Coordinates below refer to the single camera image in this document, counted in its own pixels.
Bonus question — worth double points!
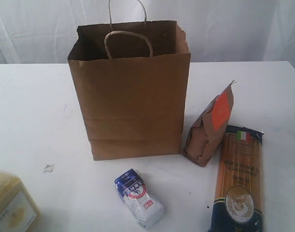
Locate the brown coffee pouch orange label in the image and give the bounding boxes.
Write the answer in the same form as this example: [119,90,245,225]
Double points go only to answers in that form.
[182,80,235,167]

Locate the blue white salt packet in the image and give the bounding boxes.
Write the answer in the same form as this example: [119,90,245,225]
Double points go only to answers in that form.
[114,169,164,230]

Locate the spaghetti pack dark blue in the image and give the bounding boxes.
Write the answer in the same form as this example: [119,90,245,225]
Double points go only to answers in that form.
[209,125,264,232]

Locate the clear bottle yellow millet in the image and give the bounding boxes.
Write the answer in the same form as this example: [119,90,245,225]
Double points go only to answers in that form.
[0,170,41,232]

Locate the brown paper shopping bag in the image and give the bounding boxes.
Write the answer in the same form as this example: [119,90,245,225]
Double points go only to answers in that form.
[67,0,192,161]

